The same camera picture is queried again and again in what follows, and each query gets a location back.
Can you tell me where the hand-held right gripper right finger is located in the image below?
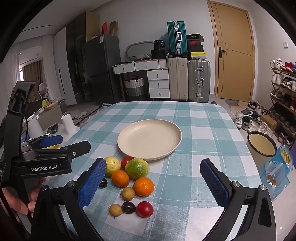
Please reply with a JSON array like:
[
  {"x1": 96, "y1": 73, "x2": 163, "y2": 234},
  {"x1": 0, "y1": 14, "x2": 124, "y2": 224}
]
[{"x1": 200, "y1": 159, "x2": 277, "y2": 241}]

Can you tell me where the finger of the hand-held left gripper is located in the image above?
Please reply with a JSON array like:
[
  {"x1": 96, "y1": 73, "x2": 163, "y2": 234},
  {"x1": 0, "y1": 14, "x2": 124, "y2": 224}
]
[
  {"x1": 35, "y1": 141, "x2": 91, "y2": 161},
  {"x1": 30, "y1": 135, "x2": 63, "y2": 149}
]

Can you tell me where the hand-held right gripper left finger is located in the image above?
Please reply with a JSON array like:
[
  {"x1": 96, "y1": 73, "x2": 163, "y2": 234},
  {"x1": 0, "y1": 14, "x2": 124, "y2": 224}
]
[{"x1": 30, "y1": 158, "x2": 108, "y2": 241}]

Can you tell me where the orange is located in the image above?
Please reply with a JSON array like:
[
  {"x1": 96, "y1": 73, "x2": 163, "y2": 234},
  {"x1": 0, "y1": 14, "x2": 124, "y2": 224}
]
[
  {"x1": 111, "y1": 170, "x2": 130, "y2": 188},
  {"x1": 133, "y1": 177, "x2": 154, "y2": 197}
]

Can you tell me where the yellow-green guava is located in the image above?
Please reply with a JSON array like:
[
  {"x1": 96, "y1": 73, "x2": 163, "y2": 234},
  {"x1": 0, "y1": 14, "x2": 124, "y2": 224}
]
[{"x1": 103, "y1": 156, "x2": 121, "y2": 171}]

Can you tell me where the brown longan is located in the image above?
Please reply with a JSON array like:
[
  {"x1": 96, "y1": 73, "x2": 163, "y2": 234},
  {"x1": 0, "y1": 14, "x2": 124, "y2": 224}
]
[
  {"x1": 121, "y1": 187, "x2": 136, "y2": 201},
  {"x1": 109, "y1": 204, "x2": 123, "y2": 217}
]

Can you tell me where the red tomato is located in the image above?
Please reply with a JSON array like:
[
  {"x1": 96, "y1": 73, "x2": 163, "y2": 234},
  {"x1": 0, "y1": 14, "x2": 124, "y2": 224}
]
[
  {"x1": 121, "y1": 157, "x2": 134, "y2": 169},
  {"x1": 136, "y1": 201, "x2": 154, "y2": 218}
]

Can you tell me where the green-orange citrus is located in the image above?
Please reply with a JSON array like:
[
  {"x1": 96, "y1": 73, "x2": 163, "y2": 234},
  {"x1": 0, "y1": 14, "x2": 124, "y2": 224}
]
[{"x1": 125, "y1": 158, "x2": 150, "y2": 180}]

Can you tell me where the cream round plate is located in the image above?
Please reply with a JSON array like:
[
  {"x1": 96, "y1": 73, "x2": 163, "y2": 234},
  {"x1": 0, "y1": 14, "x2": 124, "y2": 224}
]
[{"x1": 117, "y1": 119, "x2": 183, "y2": 161}]

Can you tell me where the person's left hand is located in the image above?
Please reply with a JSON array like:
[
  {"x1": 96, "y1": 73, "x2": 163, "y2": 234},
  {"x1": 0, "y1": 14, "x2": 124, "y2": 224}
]
[{"x1": 1, "y1": 177, "x2": 46, "y2": 215}]

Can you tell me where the white paper towel roll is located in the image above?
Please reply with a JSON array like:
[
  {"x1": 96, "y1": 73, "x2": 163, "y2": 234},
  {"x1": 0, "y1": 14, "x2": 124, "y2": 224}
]
[{"x1": 61, "y1": 114, "x2": 75, "y2": 135}]

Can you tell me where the white cylinder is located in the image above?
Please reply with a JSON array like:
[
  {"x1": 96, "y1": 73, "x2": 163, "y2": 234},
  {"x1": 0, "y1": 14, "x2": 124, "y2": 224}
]
[{"x1": 29, "y1": 118, "x2": 42, "y2": 139}]

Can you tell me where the pair of beige slippers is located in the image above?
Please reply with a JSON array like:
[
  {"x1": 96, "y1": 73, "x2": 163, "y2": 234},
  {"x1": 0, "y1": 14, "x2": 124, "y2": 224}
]
[{"x1": 72, "y1": 111, "x2": 88, "y2": 120}]

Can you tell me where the teal checked tablecloth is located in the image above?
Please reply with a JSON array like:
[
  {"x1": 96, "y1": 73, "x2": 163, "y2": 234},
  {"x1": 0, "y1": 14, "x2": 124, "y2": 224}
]
[{"x1": 44, "y1": 101, "x2": 269, "y2": 241}]

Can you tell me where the white chair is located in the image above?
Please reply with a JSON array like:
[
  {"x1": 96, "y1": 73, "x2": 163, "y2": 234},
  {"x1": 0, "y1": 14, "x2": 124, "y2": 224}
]
[{"x1": 38, "y1": 83, "x2": 50, "y2": 99}]

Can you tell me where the cream bin with black rim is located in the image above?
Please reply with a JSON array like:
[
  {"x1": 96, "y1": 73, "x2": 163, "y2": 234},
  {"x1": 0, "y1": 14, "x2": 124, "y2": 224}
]
[{"x1": 247, "y1": 131, "x2": 277, "y2": 167}]

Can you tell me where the blue snack bag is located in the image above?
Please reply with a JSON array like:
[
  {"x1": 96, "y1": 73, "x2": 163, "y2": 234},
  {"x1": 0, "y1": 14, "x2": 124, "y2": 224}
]
[{"x1": 261, "y1": 145, "x2": 294, "y2": 202}]

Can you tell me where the brown curtain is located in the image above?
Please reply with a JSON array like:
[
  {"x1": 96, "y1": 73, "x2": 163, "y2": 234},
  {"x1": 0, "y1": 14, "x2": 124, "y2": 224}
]
[{"x1": 18, "y1": 61, "x2": 44, "y2": 102}]

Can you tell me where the pile of sneakers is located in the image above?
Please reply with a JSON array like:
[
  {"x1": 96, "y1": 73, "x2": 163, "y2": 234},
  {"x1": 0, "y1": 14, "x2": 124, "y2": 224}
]
[{"x1": 235, "y1": 100, "x2": 274, "y2": 137}]

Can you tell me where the dark grey refrigerator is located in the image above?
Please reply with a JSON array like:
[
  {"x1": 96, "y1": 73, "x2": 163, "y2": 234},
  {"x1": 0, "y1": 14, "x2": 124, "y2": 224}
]
[{"x1": 82, "y1": 34, "x2": 123, "y2": 105}]

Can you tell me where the woven laundry basket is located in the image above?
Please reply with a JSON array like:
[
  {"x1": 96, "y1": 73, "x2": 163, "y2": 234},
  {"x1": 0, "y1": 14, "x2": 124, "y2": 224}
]
[{"x1": 124, "y1": 77, "x2": 145, "y2": 97}]

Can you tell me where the small cardboard box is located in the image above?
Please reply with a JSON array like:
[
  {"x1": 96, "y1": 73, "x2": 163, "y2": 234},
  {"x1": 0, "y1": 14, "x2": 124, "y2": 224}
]
[{"x1": 260, "y1": 115, "x2": 278, "y2": 131}]

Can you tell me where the grey floor mat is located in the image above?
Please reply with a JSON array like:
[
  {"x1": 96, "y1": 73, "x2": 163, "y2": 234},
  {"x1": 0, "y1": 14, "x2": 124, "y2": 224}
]
[{"x1": 225, "y1": 98, "x2": 241, "y2": 107}]

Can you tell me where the dark tall cabinet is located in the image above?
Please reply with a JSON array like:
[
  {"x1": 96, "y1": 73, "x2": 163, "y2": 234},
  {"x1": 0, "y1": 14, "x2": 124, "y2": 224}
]
[{"x1": 66, "y1": 11, "x2": 100, "y2": 103}]

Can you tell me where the white desk with drawers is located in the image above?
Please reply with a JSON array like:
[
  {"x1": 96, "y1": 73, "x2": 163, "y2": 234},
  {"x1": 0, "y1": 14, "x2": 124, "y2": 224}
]
[{"x1": 113, "y1": 59, "x2": 170, "y2": 99}]

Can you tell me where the silver suitcase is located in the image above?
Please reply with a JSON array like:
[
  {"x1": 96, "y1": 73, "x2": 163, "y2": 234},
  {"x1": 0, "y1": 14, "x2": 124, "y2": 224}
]
[{"x1": 188, "y1": 59, "x2": 211, "y2": 103}]

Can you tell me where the beige suitcase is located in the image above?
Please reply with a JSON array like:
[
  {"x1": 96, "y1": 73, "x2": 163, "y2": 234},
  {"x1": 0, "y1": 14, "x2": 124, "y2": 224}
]
[{"x1": 168, "y1": 56, "x2": 189, "y2": 101}]

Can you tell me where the shoe rack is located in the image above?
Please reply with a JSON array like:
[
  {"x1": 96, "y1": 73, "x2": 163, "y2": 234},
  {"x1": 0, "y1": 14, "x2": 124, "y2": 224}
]
[{"x1": 269, "y1": 58, "x2": 296, "y2": 149}]

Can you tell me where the black storage box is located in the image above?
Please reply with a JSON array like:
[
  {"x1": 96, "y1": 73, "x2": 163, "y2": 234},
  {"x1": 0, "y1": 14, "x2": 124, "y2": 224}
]
[{"x1": 151, "y1": 50, "x2": 167, "y2": 59}]

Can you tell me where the brown cardboard box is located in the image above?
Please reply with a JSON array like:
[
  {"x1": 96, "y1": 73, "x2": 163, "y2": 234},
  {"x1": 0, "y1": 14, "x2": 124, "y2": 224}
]
[{"x1": 109, "y1": 21, "x2": 119, "y2": 36}]

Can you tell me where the yellow wooden door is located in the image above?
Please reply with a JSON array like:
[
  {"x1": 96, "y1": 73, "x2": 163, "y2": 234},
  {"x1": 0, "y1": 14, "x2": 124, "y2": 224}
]
[{"x1": 207, "y1": 0, "x2": 256, "y2": 102}]

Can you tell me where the teal suitcase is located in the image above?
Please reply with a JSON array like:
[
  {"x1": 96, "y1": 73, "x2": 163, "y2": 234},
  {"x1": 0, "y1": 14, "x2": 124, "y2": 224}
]
[{"x1": 167, "y1": 21, "x2": 188, "y2": 56}]

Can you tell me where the grey oval frame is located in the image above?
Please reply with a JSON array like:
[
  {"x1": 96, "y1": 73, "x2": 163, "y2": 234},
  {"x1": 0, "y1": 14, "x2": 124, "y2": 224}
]
[{"x1": 126, "y1": 40, "x2": 154, "y2": 58}]

